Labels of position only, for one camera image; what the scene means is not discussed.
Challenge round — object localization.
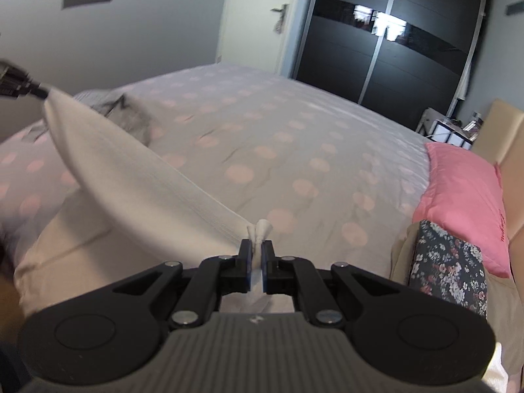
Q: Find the white door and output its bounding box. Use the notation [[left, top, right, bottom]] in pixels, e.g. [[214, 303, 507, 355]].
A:
[[216, 0, 306, 79]]

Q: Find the dark floral garment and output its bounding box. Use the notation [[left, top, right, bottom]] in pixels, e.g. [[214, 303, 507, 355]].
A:
[[407, 218, 489, 318]]

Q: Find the cream white shirt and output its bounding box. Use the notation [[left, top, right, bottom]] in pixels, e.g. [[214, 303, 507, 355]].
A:
[[14, 87, 273, 321]]

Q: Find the dark sliding door wardrobe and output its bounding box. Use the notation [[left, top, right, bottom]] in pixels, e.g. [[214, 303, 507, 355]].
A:
[[290, 0, 492, 132]]

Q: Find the beige headboard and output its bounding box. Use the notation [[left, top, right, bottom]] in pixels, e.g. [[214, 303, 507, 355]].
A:
[[470, 98, 524, 255]]

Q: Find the bed with polka dot sheet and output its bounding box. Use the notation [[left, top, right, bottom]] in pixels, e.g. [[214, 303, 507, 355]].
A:
[[0, 63, 524, 393]]

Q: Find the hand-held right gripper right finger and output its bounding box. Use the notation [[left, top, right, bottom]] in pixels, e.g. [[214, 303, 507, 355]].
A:
[[261, 240, 404, 328]]

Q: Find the grey garment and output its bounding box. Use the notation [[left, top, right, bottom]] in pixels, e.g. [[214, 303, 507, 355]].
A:
[[75, 92, 155, 146]]

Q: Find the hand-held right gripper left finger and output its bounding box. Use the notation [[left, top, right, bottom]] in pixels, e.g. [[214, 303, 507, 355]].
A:
[[112, 239, 252, 328]]

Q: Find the grey wall switch panel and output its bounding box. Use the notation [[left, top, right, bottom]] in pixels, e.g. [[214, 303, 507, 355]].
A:
[[61, 0, 114, 10]]

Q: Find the pink pillow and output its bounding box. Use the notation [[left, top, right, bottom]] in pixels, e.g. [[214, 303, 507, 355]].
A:
[[411, 141, 515, 280]]

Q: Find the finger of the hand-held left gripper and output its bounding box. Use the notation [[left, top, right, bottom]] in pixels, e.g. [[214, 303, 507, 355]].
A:
[[0, 59, 51, 101]]

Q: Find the white nightstand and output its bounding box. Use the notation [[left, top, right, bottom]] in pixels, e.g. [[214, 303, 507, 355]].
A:
[[415, 107, 478, 148]]

